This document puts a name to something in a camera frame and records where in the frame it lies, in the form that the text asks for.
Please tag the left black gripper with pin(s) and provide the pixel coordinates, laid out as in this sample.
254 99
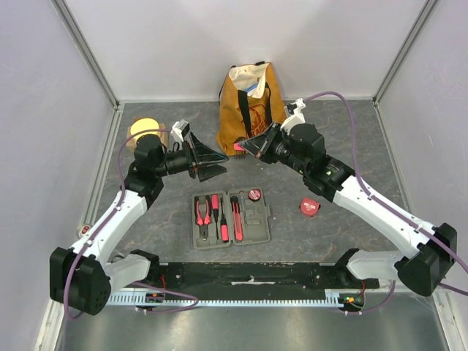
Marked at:
201 153

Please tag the small red black holder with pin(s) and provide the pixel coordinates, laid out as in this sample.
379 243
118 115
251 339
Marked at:
239 151

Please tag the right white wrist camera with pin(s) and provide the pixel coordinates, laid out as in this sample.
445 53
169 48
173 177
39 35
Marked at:
294 114

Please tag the red black pliers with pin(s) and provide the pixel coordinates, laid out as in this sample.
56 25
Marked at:
203 214

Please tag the grey plastic tool case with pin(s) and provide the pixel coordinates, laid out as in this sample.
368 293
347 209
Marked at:
254 216

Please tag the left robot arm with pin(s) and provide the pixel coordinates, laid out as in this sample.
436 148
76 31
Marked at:
81 277

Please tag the wooden block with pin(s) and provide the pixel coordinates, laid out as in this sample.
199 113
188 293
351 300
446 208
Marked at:
132 143

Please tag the yellow tote bag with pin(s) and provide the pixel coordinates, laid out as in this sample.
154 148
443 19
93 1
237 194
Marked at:
249 102

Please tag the red phillips screwdriver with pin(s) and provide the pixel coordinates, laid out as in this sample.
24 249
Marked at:
223 224

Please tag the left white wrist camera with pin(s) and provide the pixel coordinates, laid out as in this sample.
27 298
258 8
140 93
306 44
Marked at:
179 130

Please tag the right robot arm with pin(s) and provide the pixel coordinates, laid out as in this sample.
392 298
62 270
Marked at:
424 252

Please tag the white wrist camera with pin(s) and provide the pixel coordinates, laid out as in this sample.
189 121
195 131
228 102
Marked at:
294 114
179 130

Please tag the red flathead screwdriver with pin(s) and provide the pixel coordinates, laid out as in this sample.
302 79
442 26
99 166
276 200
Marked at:
215 211

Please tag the red utility knife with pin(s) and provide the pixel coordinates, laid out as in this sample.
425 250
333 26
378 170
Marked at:
239 236

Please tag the red tape measure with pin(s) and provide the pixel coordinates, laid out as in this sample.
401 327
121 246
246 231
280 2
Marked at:
309 207

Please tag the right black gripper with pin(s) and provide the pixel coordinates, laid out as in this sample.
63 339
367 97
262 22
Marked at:
268 145

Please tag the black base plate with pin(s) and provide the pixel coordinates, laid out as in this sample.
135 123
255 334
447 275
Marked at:
255 280

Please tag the grey cable duct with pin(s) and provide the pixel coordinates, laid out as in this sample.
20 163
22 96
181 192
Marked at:
151 298

